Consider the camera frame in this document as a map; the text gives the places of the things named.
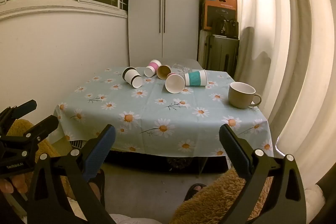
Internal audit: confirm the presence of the dark handbag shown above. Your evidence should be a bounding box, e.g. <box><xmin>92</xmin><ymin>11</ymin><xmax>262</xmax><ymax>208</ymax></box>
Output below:
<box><xmin>211</xmin><ymin>18</ymin><xmax>239</xmax><ymax>40</ymax></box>

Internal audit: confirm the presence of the black slipper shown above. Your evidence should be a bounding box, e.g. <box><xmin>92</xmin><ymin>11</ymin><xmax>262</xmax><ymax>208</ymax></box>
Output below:
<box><xmin>183</xmin><ymin>183</ymin><xmax>208</xmax><ymax>202</ymax></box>
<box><xmin>88</xmin><ymin>169</ymin><xmax>106</xmax><ymax>210</ymax></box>

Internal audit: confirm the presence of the teal banded paper cup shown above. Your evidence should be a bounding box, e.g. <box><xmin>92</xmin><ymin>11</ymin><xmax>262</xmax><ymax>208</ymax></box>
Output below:
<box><xmin>184</xmin><ymin>69</ymin><xmax>208</xmax><ymax>86</ymax></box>

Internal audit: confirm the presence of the pink banded paper cup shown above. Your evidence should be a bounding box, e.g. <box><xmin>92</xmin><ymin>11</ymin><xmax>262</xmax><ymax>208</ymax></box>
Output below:
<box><xmin>144</xmin><ymin>60</ymin><xmax>162</xmax><ymax>77</ymax></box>

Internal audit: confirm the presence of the taupe ceramic mug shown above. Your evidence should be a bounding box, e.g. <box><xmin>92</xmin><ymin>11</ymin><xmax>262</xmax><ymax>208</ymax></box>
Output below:
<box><xmin>228</xmin><ymin>82</ymin><xmax>262</xmax><ymax>109</ymax></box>

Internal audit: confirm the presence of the person's left hand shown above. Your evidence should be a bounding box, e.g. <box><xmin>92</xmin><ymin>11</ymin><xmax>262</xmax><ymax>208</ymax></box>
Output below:
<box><xmin>0</xmin><ymin>175</ymin><xmax>29</xmax><ymax>195</ymax></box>

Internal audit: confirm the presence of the clear glass cup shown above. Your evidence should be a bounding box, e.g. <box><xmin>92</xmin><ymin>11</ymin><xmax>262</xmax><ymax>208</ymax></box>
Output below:
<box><xmin>172</xmin><ymin>63</ymin><xmax>190</xmax><ymax>75</ymax></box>

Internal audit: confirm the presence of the red band paper cup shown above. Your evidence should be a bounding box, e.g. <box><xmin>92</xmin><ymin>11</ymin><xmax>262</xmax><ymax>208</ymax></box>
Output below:
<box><xmin>165</xmin><ymin>72</ymin><xmax>186</xmax><ymax>94</ymax></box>

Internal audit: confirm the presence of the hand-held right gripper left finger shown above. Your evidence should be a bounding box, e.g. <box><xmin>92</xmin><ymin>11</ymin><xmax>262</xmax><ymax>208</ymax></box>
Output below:
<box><xmin>26</xmin><ymin>124</ymin><xmax>117</xmax><ymax>224</ymax></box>

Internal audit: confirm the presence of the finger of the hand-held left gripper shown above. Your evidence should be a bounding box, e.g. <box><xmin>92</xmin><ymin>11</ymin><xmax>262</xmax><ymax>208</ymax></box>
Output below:
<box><xmin>0</xmin><ymin>99</ymin><xmax>37</xmax><ymax>128</ymax></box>
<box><xmin>6</xmin><ymin>115</ymin><xmax>59</xmax><ymax>151</ymax></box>

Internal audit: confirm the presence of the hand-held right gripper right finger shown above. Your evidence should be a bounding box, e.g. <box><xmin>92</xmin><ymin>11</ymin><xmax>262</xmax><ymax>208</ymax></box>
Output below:
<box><xmin>219</xmin><ymin>123</ymin><xmax>309</xmax><ymax>224</ymax></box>

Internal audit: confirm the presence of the brown fuzzy clothing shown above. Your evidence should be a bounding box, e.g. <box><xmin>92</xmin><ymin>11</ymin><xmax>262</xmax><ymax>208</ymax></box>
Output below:
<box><xmin>6</xmin><ymin>119</ymin><xmax>275</xmax><ymax>224</ymax></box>

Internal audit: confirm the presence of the white cushion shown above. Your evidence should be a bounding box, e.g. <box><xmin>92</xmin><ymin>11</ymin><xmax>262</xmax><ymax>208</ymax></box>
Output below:
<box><xmin>304</xmin><ymin>184</ymin><xmax>324</xmax><ymax>218</ymax></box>

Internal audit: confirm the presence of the brown paper cup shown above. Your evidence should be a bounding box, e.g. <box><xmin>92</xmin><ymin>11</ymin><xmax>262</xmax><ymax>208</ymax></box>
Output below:
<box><xmin>157</xmin><ymin>65</ymin><xmax>172</xmax><ymax>80</ymax></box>

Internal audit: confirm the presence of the daisy print tablecloth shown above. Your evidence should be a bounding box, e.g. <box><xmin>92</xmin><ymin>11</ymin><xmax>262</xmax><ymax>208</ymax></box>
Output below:
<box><xmin>54</xmin><ymin>66</ymin><xmax>274</xmax><ymax>158</ymax></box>

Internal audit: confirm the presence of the orange cardboard box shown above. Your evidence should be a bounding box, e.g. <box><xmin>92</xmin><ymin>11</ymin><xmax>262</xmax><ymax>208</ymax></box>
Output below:
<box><xmin>200</xmin><ymin>0</ymin><xmax>238</xmax><ymax>31</ymax></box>

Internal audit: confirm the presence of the white wardrobe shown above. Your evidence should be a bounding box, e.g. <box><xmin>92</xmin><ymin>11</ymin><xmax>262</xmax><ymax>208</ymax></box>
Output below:
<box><xmin>128</xmin><ymin>0</ymin><xmax>200</xmax><ymax>67</ymax></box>

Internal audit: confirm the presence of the black banded paper cup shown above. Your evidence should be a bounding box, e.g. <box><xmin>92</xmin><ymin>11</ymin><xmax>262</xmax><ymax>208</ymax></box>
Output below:
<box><xmin>122</xmin><ymin>67</ymin><xmax>143</xmax><ymax>88</ymax></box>

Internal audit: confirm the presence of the white table leg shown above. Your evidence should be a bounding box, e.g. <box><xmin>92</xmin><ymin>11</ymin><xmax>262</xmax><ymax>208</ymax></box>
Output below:
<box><xmin>196</xmin><ymin>156</ymin><xmax>210</xmax><ymax>178</ymax></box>

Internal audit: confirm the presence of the grey suitcase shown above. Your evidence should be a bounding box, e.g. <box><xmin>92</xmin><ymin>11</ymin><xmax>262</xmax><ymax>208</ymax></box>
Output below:
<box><xmin>198</xmin><ymin>29</ymin><xmax>240</xmax><ymax>78</ymax></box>

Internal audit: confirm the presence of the cream curtain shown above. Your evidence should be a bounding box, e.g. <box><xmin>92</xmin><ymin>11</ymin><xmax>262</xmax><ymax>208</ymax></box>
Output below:
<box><xmin>218</xmin><ymin>0</ymin><xmax>336</xmax><ymax>189</ymax></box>

